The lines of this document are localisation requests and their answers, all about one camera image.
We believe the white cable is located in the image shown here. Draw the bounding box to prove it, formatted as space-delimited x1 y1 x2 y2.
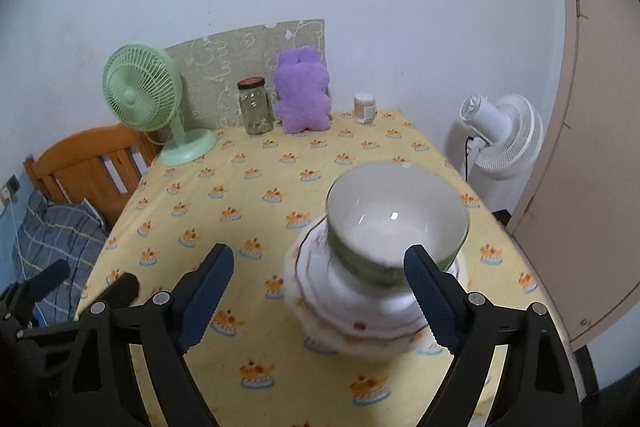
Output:
10 202 26 280

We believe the green desk fan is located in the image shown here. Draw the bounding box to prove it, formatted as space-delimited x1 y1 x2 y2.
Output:
102 43 218 166

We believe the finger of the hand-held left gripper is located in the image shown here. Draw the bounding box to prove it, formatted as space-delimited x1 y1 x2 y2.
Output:
94 272 141 309
0 259 71 308

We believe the white standing fan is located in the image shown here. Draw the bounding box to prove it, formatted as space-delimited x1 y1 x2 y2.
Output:
445 93 544 215

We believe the yellow printed tablecloth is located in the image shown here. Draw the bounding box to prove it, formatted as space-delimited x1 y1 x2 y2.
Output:
75 109 566 427

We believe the wall power outlet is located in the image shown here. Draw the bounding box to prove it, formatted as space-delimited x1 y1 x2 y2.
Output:
2 174 21 205

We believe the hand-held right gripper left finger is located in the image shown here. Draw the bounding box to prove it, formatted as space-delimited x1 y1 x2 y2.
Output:
65 243 236 427

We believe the large orange floral plate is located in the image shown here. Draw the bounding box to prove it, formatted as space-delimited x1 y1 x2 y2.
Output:
284 252 436 360

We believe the grey plaid pillow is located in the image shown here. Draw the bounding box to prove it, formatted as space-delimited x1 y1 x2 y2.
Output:
12 192 111 323

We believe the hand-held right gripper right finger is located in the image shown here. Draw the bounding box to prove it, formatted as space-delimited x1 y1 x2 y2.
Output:
403 244 583 427

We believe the purple plush toy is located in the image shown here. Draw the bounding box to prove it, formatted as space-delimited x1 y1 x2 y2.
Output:
272 48 332 134

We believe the beige door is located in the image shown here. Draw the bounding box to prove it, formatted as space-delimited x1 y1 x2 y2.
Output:
510 0 640 353

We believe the purple floral plate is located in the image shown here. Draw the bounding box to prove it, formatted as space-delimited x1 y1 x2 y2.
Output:
284 214 468 343

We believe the cotton swab container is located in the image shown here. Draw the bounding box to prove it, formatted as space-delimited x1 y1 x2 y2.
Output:
354 93 377 126

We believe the floral ceramic bowl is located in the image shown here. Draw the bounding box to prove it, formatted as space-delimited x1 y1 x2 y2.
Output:
327 252 431 313
326 160 471 288

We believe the glass jar with lid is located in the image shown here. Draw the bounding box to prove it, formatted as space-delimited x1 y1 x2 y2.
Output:
237 78 275 136

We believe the wooden bed headboard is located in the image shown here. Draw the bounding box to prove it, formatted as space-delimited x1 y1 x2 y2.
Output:
22 124 161 228

